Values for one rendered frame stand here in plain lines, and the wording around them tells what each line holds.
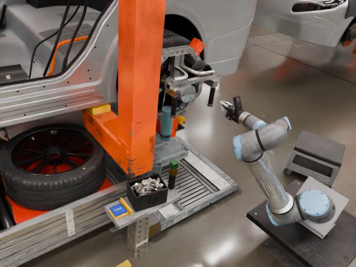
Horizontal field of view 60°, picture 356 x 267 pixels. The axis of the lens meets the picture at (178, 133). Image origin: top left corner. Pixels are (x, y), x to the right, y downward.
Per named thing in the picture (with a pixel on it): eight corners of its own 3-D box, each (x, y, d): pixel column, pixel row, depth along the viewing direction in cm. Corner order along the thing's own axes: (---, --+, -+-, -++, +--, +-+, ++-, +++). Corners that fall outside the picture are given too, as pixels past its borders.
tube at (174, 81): (176, 69, 217) (177, 54, 211) (194, 79, 205) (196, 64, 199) (155, 73, 207) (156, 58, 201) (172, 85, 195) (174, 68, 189)
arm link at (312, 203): (335, 215, 181) (332, 212, 167) (304, 222, 188) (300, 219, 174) (325, 190, 188) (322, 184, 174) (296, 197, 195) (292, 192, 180)
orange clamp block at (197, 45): (192, 52, 228) (198, 41, 227) (199, 55, 223) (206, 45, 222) (186, 47, 223) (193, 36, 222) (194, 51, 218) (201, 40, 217)
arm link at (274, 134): (281, 121, 142) (286, 114, 204) (255, 130, 146) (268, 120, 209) (290, 144, 141) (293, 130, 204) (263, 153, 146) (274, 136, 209)
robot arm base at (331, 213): (343, 209, 189) (341, 207, 181) (319, 230, 192) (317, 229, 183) (318, 186, 200) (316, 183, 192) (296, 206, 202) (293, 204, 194)
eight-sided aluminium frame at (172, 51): (193, 106, 258) (203, 42, 229) (198, 110, 254) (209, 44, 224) (138, 123, 228) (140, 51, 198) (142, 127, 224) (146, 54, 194)
